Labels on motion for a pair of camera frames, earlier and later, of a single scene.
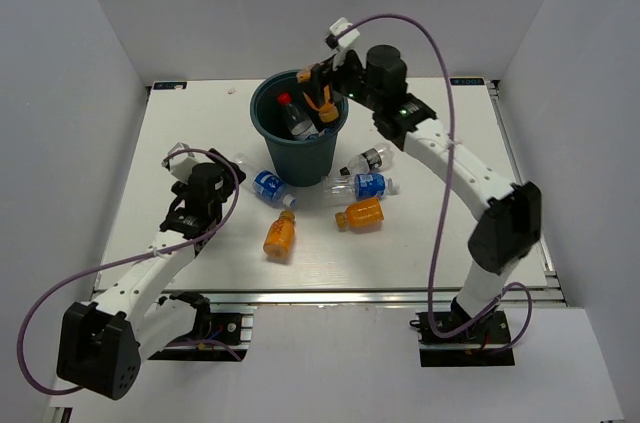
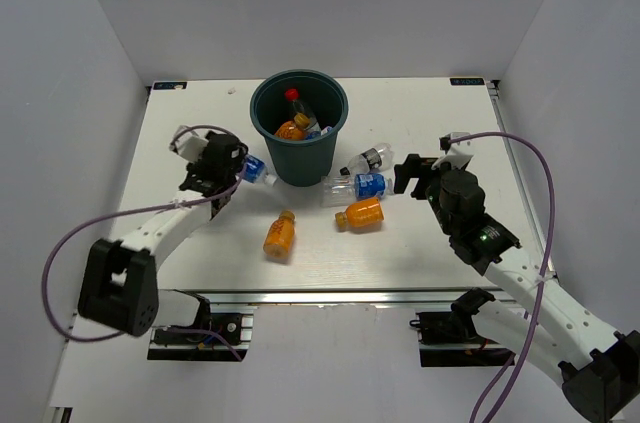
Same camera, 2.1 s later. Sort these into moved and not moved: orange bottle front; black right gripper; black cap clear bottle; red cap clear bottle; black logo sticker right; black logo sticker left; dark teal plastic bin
Moved: red cap clear bottle; black right gripper
Not moved: black logo sticker right; black logo sticker left; black cap clear bottle; dark teal plastic bin; orange bottle front
